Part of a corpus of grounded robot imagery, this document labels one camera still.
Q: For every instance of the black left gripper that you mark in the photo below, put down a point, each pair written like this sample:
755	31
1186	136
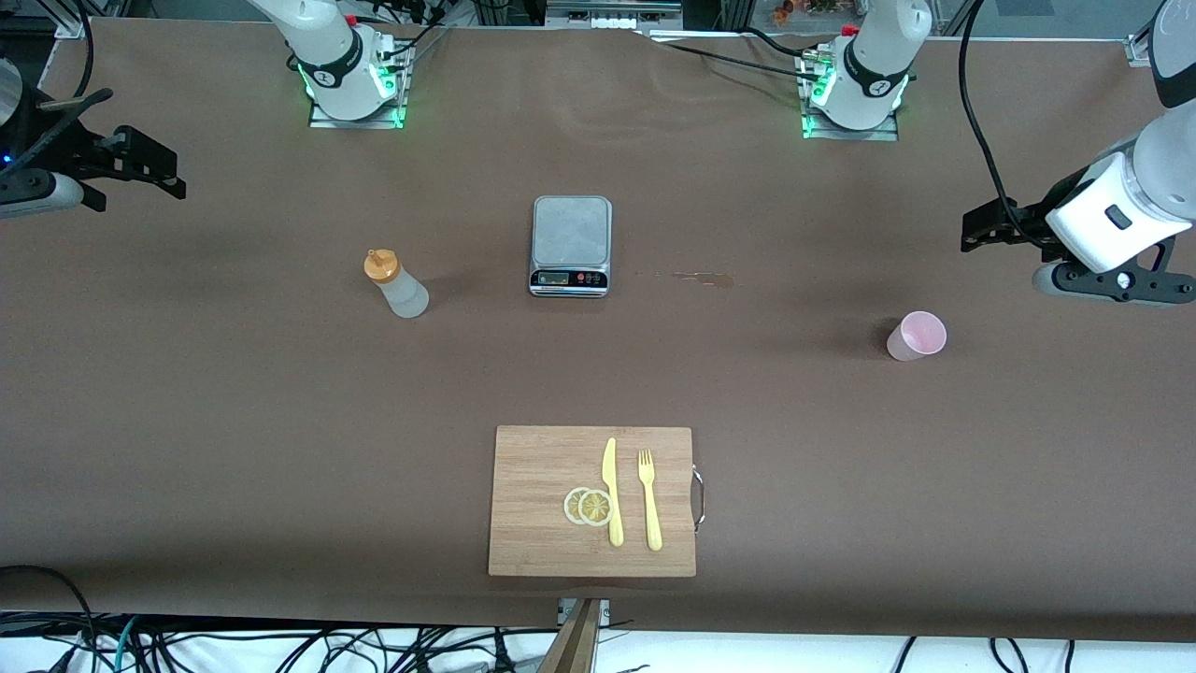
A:
1035	221

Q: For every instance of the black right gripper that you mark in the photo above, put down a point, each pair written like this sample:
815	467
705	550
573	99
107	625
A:
58	150

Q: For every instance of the pink plastic cup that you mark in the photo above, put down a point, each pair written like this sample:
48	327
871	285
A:
920	335

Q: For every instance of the translucent sauce bottle orange cap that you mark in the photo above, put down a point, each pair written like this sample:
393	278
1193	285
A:
402	292

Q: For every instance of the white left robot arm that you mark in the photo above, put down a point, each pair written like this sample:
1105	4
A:
878	65

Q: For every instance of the orange toy items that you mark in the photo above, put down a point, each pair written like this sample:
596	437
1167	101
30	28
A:
790	11

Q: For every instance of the silver digital kitchen scale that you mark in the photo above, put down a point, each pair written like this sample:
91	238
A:
570	229

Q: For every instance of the white power strip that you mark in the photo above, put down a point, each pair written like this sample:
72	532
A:
617	22

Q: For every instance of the yellow plastic fork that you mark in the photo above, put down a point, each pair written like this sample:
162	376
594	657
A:
652	523

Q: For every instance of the yellow plastic knife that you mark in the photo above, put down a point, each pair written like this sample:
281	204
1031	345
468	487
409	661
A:
614	519

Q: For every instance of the toy lemon slice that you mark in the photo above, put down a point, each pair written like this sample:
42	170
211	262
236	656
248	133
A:
570	506
595	508

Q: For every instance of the wooden cutting board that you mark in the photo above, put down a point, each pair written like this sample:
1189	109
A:
533	486

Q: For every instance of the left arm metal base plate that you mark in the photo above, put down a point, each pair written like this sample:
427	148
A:
883	134

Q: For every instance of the aluminium frame corner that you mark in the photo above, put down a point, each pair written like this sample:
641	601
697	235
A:
1142	49
73	21

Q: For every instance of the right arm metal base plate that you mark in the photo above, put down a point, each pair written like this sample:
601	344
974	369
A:
322	117

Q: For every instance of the small metal bracket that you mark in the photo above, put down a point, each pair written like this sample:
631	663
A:
605	612

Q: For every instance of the wooden post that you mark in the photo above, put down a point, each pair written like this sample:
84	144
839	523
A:
575	650

